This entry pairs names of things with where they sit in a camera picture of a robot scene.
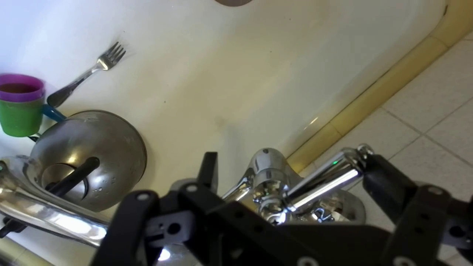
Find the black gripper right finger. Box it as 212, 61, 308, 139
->
362, 154, 473, 266

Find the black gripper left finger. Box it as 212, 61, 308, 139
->
90, 151, 219, 266

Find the chrome sink faucet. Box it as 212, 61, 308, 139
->
250, 144, 377, 209

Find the chrome faucet spout and body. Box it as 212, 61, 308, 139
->
0, 160, 367, 249

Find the metal fork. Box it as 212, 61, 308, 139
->
46, 42, 127, 110

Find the green cup with purple rim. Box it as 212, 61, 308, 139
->
0, 73, 48, 139

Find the white sink basin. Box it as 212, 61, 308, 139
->
0, 0, 448, 199

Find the metal sink drain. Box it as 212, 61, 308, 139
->
215, 0, 255, 8

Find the steel kettle with black handle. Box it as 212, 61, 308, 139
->
24, 108, 150, 215

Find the blue utensil handle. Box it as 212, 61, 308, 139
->
42, 102, 68, 125

